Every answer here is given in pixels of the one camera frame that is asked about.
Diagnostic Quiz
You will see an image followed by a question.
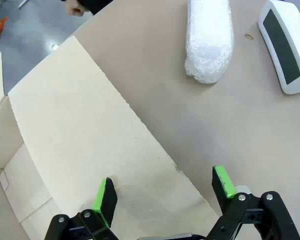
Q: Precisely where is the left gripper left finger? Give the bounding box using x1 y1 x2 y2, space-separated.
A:
43 176 118 240

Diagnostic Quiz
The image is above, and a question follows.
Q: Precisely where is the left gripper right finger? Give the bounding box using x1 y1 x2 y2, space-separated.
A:
206 164 300 240

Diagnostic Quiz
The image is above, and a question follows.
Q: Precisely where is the bubble-wrapped clock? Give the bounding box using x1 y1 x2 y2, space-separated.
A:
184 0 235 85

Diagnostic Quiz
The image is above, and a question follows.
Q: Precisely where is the person's right forearm black sleeve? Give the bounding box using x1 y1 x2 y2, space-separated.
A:
76 0 115 16

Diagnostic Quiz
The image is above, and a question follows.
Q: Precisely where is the person's right hand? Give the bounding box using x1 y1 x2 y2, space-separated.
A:
64 0 90 17

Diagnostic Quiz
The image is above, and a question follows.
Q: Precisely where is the open cardboard box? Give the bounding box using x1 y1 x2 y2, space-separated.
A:
0 34 221 240

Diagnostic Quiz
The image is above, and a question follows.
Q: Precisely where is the white digital clock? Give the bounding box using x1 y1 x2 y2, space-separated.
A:
257 0 300 95

